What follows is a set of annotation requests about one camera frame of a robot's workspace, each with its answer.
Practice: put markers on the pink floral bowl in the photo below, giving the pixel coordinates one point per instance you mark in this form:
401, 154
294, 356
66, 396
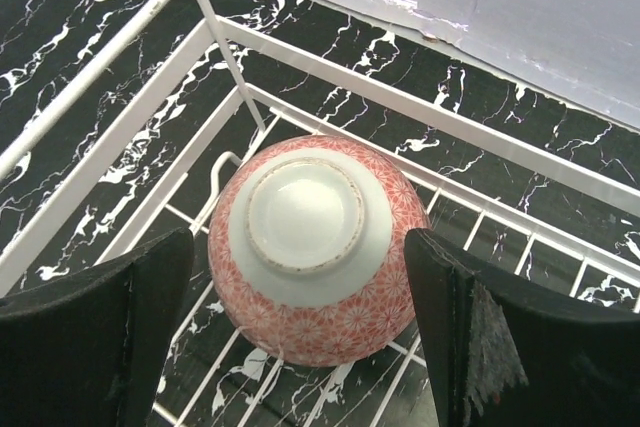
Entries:
306, 250

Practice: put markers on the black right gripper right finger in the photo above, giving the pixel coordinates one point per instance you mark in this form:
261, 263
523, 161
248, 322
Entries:
503, 351

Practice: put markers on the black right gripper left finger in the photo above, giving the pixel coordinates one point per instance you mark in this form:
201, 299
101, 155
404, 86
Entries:
88, 349

